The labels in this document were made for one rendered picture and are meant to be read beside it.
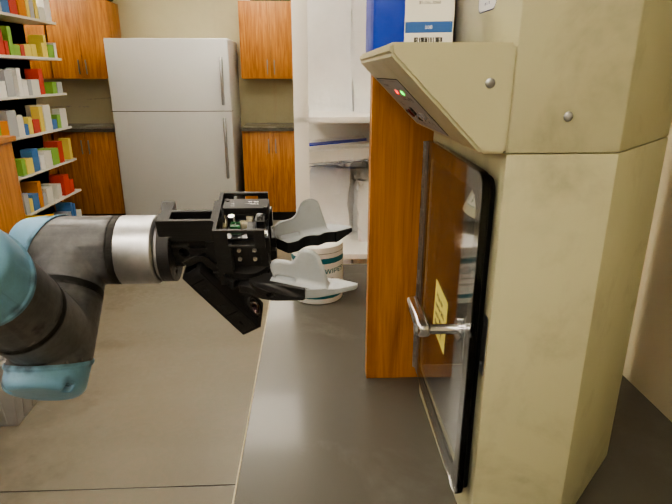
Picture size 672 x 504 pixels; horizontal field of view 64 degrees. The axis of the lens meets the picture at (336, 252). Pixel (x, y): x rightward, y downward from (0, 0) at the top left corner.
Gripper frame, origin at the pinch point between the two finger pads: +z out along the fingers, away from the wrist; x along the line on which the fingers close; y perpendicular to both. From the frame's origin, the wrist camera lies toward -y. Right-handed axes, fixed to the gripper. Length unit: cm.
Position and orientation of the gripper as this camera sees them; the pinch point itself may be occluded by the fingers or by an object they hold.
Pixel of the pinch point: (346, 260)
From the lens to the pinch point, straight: 60.7
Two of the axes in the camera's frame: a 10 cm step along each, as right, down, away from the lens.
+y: 0.2, -7.7, -6.4
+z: 10.0, -0.1, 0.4
